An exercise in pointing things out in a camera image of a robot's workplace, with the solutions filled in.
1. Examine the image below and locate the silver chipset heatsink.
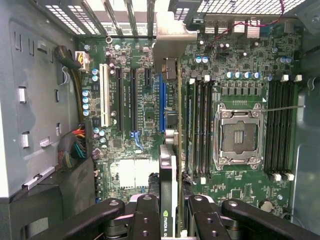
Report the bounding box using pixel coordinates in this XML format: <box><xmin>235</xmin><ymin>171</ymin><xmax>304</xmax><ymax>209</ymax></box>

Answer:
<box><xmin>110</xmin><ymin>158</ymin><xmax>161</xmax><ymax>189</ymax></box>

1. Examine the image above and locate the coin cell battery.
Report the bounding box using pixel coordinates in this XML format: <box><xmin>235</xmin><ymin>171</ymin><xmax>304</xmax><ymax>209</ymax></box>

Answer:
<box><xmin>259</xmin><ymin>200</ymin><xmax>274</xmax><ymax>214</ymax></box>

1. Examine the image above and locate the CPU socket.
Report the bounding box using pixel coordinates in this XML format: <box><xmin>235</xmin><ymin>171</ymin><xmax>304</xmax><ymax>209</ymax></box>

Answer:
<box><xmin>212</xmin><ymin>102</ymin><xmax>268</xmax><ymax>172</ymax></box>

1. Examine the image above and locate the black open PC case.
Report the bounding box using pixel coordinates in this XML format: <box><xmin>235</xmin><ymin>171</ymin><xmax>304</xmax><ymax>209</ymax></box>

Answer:
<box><xmin>0</xmin><ymin>0</ymin><xmax>320</xmax><ymax>240</ymax></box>

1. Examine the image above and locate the blue expansion slot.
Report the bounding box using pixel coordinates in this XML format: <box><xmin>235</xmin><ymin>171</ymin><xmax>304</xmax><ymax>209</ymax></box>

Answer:
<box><xmin>158</xmin><ymin>72</ymin><xmax>168</xmax><ymax>134</ymax></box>

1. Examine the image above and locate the black long expansion slot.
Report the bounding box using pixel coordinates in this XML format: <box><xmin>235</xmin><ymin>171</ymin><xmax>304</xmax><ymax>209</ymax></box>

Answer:
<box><xmin>129</xmin><ymin>67</ymin><xmax>139</xmax><ymax>133</ymax></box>
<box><xmin>115</xmin><ymin>67</ymin><xmax>125</xmax><ymax>133</ymax></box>

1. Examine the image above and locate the white expansion slot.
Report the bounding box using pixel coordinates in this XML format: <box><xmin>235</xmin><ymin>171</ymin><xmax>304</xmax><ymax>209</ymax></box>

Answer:
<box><xmin>99</xmin><ymin>63</ymin><xmax>111</xmax><ymax>128</ymax></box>

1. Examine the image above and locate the socket locking lever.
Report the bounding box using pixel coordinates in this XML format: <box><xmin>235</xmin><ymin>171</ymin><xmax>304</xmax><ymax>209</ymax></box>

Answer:
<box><xmin>259</xmin><ymin>104</ymin><xmax>306</xmax><ymax>112</ymax></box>

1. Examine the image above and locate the black short expansion slot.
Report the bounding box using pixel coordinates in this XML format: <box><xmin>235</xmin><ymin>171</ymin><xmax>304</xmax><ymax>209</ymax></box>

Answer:
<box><xmin>144</xmin><ymin>66</ymin><xmax>153</xmax><ymax>88</ymax></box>

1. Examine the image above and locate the green motherboard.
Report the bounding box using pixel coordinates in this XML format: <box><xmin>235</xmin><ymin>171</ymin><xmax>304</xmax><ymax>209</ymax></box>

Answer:
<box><xmin>74</xmin><ymin>17</ymin><xmax>301</xmax><ymax>218</ymax></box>

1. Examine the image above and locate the blue SATA wire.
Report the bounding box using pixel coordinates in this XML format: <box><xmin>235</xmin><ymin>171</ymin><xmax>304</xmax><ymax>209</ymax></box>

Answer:
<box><xmin>130</xmin><ymin>131</ymin><xmax>145</xmax><ymax>151</ymax></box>

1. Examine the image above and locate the black plastic duct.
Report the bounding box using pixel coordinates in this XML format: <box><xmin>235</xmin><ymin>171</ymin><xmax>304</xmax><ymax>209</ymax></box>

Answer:
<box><xmin>0</xmin><ymin>158</ymin><xmax>97</xmax><ymax>240</ymax></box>

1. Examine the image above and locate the coloured power wire bundle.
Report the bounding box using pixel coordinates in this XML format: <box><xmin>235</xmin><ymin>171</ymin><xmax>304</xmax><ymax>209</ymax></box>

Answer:
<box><xmin>57</xmin><ymin>121</ymin><xmax>88</xmax><ymax>174</ymax></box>

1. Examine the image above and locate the sleeved power cable white plug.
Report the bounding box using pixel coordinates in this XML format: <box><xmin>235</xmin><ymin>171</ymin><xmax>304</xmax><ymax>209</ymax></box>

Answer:
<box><xmin>53</xmin><ymin>44</ymin><xmax>90</xmax><ymax>123</ymax></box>

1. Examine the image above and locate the red black fan wire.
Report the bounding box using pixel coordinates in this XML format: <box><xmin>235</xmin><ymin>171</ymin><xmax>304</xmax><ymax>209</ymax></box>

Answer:
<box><xmin>207</xmin><ymin>0</ymin><xmax>286</xmax><ymax>51</ymax></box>

